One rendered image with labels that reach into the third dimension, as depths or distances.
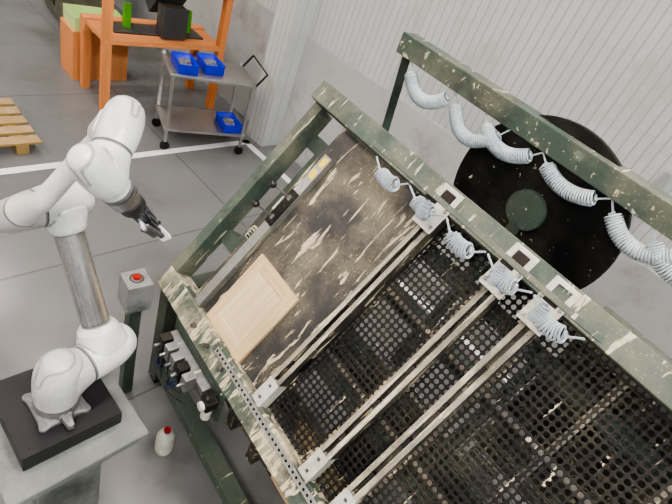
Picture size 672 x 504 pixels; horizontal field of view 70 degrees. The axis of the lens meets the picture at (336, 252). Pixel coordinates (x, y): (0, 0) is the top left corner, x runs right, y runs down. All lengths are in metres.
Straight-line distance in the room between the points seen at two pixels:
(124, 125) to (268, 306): 1.13
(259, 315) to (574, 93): 2.79
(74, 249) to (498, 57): 3.34
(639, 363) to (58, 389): 1.89
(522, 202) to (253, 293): 1.27
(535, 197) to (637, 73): 1.84
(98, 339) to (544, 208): 1.85
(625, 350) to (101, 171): 1.55
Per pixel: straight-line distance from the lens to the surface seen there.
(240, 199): 2.43
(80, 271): 1.95
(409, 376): 1.83
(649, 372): 1.72
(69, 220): 1.87
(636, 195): 2.05
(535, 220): 2.23
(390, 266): 1.91
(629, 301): 4.15
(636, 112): 3.89
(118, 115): 1.39
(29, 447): 2.11
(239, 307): 2.30
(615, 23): 3.95
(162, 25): 5.77
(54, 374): 1.96
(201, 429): 2.89
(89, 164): 1.28
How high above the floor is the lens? 2.69
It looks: 36 degrees down
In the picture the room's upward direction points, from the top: 24 degrees clockwise
